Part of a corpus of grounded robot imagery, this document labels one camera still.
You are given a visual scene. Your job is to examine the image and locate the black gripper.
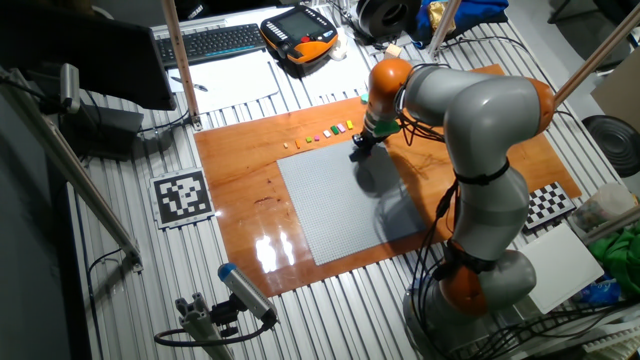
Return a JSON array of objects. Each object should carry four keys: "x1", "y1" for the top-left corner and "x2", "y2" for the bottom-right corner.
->
[{"x1": 351, "y1": 128, "x2": 389, "y2": 157}]

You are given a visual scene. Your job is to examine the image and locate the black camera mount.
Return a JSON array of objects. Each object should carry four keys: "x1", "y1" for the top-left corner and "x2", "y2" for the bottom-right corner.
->
[{"x1": 209, "y1": 294, "x2": 242, "y2": 339}]

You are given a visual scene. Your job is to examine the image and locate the white crumpled tissue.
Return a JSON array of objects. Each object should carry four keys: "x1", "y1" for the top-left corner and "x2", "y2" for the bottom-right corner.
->
[{"x1": 329, "y1": 34, "x2": 349, "y2": 62}]

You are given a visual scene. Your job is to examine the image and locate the black computer monitor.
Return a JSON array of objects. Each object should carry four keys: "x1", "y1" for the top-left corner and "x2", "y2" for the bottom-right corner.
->
[{"x1": 0, "y1": 0, "x2": 177, "y2": 112}]

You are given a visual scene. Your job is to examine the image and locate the black white fiducial marker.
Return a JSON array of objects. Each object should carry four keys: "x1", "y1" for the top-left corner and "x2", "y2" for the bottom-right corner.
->
[{"x1": 149, "y1": 167, "x2": 216, "y2": 230}]

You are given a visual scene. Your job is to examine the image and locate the clear plastic jar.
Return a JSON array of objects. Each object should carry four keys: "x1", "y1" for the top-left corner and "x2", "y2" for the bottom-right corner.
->
[{"x1": 569, "y1": 182, "x2": 639, "y2": 234}]

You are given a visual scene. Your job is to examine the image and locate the white ribbed plastic part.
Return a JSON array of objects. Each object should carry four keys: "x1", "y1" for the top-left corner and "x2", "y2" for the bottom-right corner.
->
[{"x1": 582, "y1": 324, "x2": 640, "y2": 356}]

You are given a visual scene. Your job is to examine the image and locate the dark box under monitor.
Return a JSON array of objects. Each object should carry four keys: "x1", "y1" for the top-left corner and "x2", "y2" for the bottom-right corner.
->
[{"x1": 59, "y1": 102, "x2": 145, "y2": 161}]

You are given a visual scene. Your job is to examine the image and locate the blue plastic bag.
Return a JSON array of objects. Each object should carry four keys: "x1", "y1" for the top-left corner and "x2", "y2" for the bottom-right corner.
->
[{"x1": 574, "y1": 277, "x2": 624, "y2": 306}]

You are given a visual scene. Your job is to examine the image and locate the green cloth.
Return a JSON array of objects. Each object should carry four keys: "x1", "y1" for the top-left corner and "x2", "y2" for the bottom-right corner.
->
[{"x1": 599, "y1": 234, "x2": 640, "y2": 296}]

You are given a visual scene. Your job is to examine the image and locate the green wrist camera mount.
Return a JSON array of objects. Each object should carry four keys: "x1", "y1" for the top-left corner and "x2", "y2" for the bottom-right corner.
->
[{"x1": 372, "y1": 119, "x2": 402, "y2": 139}]

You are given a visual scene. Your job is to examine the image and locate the white flat box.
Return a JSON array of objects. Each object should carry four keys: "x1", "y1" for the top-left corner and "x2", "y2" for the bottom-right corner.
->
[{"x1": 514, "y1": 222, "x2": 606, "y2": 316}]

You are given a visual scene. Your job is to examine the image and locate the blue cloth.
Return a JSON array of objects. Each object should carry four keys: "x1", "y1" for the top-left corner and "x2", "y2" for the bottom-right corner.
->
[{"x1": 414, "y1": 0, "x2": 510, "y2": 37}]

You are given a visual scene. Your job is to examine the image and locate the dark pen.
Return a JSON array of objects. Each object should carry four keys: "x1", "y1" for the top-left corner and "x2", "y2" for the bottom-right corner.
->
[{"x1": 169, "y1": 75, "x2": 209, "y2": 93}]

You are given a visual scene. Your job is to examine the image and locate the gold foil wrap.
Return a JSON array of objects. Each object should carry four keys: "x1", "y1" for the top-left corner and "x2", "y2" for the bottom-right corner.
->
[{"x1": 429, "y1": 1, "x2": 457, "y2": 32}]

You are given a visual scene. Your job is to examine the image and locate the grey Lego baseplate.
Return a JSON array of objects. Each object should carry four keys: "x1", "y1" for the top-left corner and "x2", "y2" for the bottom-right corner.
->
[{"x1": 276, "y1": 140, "x2": 427, "y2": 267}]

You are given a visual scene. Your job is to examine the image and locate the orange black teach pendant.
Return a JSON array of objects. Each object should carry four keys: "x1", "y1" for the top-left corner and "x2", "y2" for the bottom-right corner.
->
[{"x1": 259, "y1": 4, "x2": 340, "y2": 65}]

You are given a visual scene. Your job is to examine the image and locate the black round spool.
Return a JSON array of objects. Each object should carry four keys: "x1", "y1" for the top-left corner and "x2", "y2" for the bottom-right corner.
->
[{"x1": 355, "y1": 0, "x2": 424, "y2": 44}]

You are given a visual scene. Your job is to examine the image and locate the long aluminium frame beam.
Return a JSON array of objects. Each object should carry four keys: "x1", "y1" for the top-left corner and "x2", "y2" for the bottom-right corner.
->
[{"x1": 0, "y1": 67, "x2": 144, "y2": 274}]

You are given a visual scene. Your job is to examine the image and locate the black camera cable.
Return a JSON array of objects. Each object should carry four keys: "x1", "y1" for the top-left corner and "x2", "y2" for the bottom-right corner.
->
[{"x1": 153, "y1": 312, "x2": 279, "y2": 349}]

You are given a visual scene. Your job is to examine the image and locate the black white checkerboard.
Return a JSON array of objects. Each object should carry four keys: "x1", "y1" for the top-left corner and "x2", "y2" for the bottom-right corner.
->
[{"x1": 523, "y1": 181, "x2": 577, "y2": 231}]

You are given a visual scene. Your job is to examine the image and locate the silver frame post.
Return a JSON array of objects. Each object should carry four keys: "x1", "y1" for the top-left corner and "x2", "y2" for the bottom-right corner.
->
[{"x1": 427, "y1": 0, "x2": 462, "y2": 54}]

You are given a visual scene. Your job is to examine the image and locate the black computer keyboard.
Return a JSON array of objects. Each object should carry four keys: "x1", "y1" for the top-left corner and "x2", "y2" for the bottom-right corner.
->
[{"x1": 153, "y1": 22, "x2": 267, "y2": 70}]

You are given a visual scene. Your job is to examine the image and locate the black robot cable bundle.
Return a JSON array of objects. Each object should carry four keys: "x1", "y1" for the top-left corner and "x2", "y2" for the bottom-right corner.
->
[{"x1": 394, "y1": 59, "x2": 506, "y2": 360}]

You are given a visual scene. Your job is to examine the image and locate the slanted frame post with bracket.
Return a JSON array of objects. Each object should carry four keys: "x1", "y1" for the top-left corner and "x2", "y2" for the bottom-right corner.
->
[{"x1": 160, "y1": 0, "x2": 204, "y2": 132}]

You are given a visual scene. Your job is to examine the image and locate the silver camera with blue end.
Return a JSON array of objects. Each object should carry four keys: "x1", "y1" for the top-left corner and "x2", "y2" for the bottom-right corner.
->
[{"x1": 217, "y1": 262, "x2": 279, "y2": 324}]

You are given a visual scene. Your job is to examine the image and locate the glossy wooden board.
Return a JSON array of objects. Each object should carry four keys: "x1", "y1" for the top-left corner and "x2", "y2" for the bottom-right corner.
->
[{"x1": 193, "y1": 63, "x2": 584, "y2": 299}]

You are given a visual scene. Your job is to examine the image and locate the short aluminium profile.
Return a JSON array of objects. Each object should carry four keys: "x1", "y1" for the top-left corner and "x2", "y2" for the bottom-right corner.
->
[{"x1": 174, "y1": 292, "x2": 236, "y2": 360}]

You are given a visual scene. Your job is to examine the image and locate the black ribbed round object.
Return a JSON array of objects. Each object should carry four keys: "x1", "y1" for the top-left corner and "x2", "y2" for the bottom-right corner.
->
[{"x1": 582, "y1": 115, "x2": 640, "y2": 179}]

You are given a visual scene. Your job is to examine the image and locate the black monitor cable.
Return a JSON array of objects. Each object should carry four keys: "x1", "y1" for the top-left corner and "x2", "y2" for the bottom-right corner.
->
[{"x1": 137, "y1": 109, "x2": 191, "y2": 135}]

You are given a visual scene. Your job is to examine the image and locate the black cables beside robot base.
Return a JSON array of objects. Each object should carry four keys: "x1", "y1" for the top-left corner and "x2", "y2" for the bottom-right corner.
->
[{"x1": 449, "y1": 299, "x2": 640, "y2": 360}]

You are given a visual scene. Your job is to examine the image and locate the silver camera on beam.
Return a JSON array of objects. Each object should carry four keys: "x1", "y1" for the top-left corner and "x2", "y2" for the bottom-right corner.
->
[{"x1": 59, "y1": 62, "x2": 81, "y2": 115}]

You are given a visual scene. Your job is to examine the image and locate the slanted bare frame post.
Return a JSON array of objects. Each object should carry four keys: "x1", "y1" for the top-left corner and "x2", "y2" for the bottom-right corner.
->
[{"x1": 552, "y1": 2, "x2": 640, "y2": 114}]

